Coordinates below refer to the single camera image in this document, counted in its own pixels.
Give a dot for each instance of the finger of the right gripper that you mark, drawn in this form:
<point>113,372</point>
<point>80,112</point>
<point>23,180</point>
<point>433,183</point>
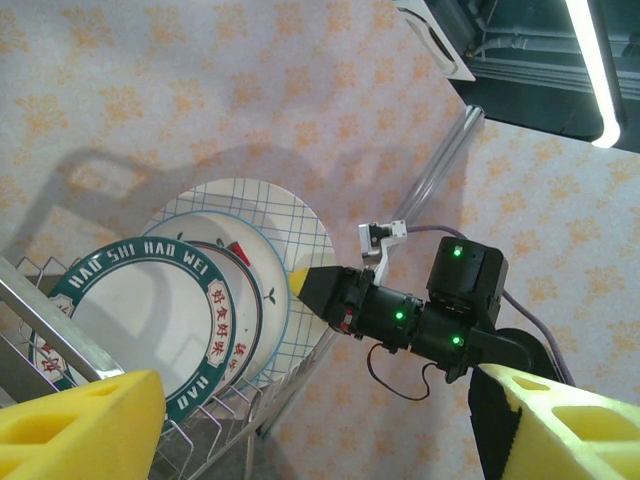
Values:
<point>322,295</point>

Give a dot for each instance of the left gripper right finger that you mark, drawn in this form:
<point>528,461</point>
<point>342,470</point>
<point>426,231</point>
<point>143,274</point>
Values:
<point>560,435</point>

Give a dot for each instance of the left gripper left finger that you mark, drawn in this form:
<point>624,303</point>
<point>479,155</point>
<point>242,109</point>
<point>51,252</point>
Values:
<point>75,430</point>

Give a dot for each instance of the orange flower pattern plate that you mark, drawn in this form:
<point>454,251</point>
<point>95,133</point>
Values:
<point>250,320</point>

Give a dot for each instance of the blue grid pattern plate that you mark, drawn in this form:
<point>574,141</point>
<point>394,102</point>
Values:
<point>280,210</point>

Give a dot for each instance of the strawberry print blue rim plate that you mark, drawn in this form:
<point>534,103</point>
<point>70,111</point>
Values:
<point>225,230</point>

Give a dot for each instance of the green rim lettered plate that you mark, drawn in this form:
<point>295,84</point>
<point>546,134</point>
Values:
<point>140,310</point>

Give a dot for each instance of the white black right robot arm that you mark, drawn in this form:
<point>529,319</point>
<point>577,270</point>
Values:
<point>542,357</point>

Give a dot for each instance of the stainless steel dish rack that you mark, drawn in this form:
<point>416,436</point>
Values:
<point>60,325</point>

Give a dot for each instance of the white ceiling air vent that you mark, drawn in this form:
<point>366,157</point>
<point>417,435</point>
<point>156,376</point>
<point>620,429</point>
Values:
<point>440,45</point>

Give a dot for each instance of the white ceiling light strip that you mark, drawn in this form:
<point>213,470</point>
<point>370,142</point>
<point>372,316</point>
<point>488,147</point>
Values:
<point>595,60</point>

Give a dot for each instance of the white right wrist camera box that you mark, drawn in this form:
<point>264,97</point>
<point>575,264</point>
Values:
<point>375,237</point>

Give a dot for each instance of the aluminium frame post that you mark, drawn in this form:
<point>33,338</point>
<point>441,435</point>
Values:
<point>445,155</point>

